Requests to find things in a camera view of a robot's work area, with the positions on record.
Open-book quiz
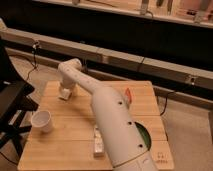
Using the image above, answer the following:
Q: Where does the green ceramic bowl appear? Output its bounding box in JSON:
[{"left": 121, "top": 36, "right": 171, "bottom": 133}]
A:
[{"left": 135, "top": 122, "right": 152, "bottom": 150}]

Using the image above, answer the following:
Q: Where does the orange carrot toy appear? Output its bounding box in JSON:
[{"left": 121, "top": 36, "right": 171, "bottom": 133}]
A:
[{"left": 125, "top": 88, "right": 132, "bottom": 104}]

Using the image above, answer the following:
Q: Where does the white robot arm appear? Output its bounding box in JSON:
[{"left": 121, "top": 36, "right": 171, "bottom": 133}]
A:
[{"left": 58, "top": 59, "right": 158, "bottom": 171}]

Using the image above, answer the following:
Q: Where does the grey wall rail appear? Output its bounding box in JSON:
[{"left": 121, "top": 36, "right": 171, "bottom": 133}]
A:
[{"left": 0, "top": 28, "right": 213, "bottom": 89}]

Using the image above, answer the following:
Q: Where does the white sponge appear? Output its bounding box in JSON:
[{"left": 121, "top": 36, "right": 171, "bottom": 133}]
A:
[{"left": 59, "top": 91, "right": 71, "bottom": 100}]

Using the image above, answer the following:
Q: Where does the black chair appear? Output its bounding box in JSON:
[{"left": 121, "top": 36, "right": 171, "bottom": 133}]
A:
[{"left": 0, "top": 37, "right": 38, "bottom": 156}]

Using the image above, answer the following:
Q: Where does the white paper cup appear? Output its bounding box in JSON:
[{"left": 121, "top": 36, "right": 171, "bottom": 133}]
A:
[{"left": 31, "top": 110, "right": 53, "bottom": 133}]

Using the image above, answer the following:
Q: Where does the black hanging cable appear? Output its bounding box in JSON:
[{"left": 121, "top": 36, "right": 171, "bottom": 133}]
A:
[{"left": 25, "top": 40, "right": 41, "bottom": 83}]

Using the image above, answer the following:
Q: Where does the clear small bottle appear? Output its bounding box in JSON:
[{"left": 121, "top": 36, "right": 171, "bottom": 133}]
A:
[{"left": 93, "top": 126, "right": 105, "bottom": 157}]

